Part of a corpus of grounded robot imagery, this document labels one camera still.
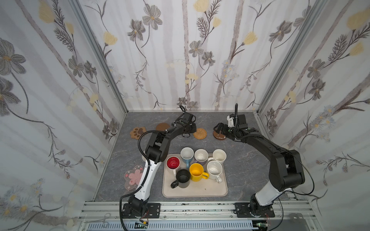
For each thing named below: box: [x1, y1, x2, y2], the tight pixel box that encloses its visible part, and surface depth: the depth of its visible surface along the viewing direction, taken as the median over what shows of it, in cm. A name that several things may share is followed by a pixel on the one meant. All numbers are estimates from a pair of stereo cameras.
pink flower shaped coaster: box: [124, 165, 144, 191], surface depth 87 cm
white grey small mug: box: [194, 148, 209, 163], surface depth 90 cm
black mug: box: [170, 168, 191, 189], surface depth 81 cm
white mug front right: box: [206, 160, 224, 184], surface depth 84 cm
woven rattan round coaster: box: [193, 128, 208, 140], surface depth 109 cm
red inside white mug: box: [165, 155, 181, 177], surface depth 86 cm
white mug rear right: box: [207, 148, 227, 165], surface depth 88 cm
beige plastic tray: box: [161, 153, 228, 198], surface depth 83 cm
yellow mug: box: [189, 162, 210, 182], surface depth 83 cm
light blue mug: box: [180, 146, 195, 169], surface depth 88 cm
